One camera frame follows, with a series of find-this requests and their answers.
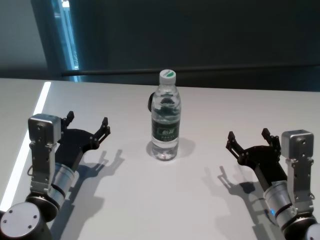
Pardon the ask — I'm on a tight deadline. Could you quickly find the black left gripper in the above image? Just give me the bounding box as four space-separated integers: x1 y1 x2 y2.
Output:
53 110 111 173

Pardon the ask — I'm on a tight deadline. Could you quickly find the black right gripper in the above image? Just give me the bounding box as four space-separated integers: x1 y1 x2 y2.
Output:
226 127 288 187

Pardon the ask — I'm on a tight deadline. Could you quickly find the clear green-label water bottle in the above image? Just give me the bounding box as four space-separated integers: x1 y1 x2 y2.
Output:
150 69 181 161

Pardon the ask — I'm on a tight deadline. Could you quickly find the narrow bright window strip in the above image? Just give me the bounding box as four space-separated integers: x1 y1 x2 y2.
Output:
53 0 82 83

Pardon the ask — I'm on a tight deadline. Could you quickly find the dark grey horizontal bar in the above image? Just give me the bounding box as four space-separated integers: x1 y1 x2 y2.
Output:
61 64 320 77

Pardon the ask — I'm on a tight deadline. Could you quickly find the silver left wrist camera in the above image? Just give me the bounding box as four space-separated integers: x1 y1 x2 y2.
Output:
27 113 62 198

